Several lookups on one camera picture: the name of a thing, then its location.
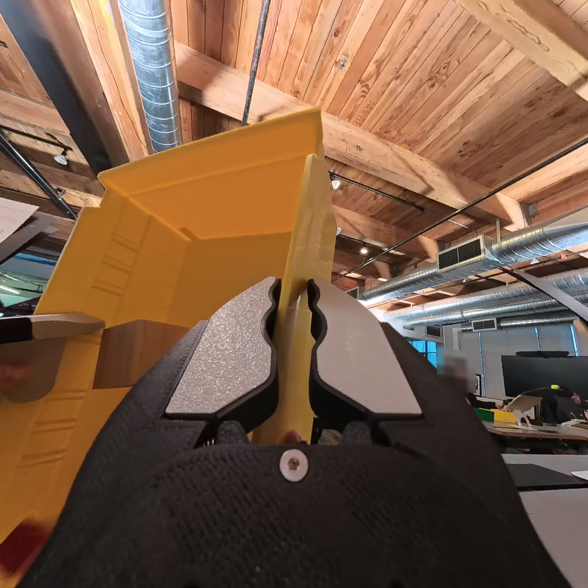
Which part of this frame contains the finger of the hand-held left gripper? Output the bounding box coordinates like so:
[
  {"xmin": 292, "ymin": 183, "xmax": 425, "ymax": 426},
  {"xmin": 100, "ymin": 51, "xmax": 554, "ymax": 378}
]
[{"xmin": 0, "ymin": 311, "xmax": 107, "ymax": 403}]

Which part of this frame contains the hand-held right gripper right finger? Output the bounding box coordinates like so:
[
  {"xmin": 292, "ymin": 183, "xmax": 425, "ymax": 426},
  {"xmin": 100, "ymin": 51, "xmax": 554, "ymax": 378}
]
[{"xmin": 307, "ymin": 278, "xmax": 424, "ymax": 431}]

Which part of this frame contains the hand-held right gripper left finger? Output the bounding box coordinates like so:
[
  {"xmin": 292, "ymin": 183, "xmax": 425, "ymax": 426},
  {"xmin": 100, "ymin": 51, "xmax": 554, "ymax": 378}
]
[{"xmin": 164, "ymin": 277, "xmax": 282, "ymax": 433}]

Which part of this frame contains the large grained wooden block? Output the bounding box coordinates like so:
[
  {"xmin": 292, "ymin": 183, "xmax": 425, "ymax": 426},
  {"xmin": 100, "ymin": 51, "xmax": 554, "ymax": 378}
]
[{"xmin": 93, "ymin": 320, "xmax": 196, "ymax": 392}]

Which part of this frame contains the yellow plastic box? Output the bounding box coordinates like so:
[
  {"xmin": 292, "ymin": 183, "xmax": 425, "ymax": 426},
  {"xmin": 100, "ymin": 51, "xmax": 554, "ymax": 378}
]
[{"xmin": 0, "ymin": 108, "xmax": 341, "ymax": 575}]

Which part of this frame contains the beige board on stand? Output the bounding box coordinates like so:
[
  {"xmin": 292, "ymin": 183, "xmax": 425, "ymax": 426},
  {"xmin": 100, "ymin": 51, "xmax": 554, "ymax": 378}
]
[{"xmin": 503, "ymin": 394, "xmax": 544, "ymax": 429}]

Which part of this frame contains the black wide monitor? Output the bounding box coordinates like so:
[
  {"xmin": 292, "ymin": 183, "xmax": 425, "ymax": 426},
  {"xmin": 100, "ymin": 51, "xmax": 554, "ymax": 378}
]
[{"xmin": 501, "ymin": 355, "xmax": 588, "ymax": 399}]

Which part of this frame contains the black desk mat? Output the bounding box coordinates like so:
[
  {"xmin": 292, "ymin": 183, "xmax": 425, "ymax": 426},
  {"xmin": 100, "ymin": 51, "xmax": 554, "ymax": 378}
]
[{"xmin": 505, "ymin": 463, "xmax": 588, "ymax": 490}]

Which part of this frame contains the black ceiling pipe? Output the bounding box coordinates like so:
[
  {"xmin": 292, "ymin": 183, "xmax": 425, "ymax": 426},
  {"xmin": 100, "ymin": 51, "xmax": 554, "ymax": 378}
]
[{"xmin": 242, "ymin": 0, "xmax": 272, "ymax": 127}]

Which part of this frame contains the long silver duct with grille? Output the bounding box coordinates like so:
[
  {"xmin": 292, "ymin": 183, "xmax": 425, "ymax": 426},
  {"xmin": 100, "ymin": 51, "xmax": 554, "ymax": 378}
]
[{"xmin": 358, "ymin": 220, "xmax": 588, "ymax": 301}]

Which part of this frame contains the ribbed silver duct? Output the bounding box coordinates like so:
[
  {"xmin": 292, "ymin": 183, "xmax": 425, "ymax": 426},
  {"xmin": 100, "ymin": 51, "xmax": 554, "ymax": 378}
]
[{"xmin": 117, "ymin": 0, "xmax": 181, "ymax": 153}]

